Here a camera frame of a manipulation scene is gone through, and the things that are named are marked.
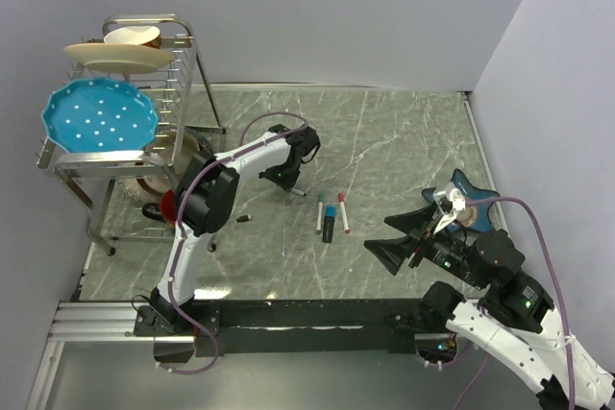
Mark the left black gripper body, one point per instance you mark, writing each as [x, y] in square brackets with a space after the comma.
[284, 175]

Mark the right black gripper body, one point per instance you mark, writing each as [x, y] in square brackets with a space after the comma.
[447, 252]

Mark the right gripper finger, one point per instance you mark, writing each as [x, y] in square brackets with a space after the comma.
[414, 221]
[392, 253]

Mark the white pen black tip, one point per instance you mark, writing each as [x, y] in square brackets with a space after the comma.
[298, 192]

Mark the white pen red tip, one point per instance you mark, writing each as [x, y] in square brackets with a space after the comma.
[344, 216]

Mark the black marker blue tip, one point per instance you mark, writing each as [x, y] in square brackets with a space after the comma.
[328, 228]

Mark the blue marker cap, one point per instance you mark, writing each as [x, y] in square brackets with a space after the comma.
[330, 211]

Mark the white pen green tip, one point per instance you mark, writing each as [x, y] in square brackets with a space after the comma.
[319, 221]

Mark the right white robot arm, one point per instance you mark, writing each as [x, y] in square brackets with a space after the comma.
[515, 321]

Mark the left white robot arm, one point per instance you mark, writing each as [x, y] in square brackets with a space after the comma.
[204, 201]

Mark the blue star-shaped dish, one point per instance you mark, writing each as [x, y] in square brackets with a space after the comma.
[476, 218]

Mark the cream deep bowl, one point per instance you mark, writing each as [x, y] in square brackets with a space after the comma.
[164, 145]

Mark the red mug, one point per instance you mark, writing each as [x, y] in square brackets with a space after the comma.
[164, 211]

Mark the patterned rim plate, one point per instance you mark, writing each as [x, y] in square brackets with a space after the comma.
[136, 189]

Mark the metal dish rack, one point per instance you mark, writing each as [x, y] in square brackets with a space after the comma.
[92, 177]

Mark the white and red bowl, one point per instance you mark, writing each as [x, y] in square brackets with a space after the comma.
[148, 36]

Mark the cream flat plate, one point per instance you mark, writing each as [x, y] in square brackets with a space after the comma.
[119, 58]

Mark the blue polka dot plate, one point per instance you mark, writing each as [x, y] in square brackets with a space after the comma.
[99, 115]

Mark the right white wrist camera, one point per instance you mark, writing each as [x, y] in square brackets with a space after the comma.
[450, 202]

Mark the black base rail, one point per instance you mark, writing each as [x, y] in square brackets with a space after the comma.
[227, 327]

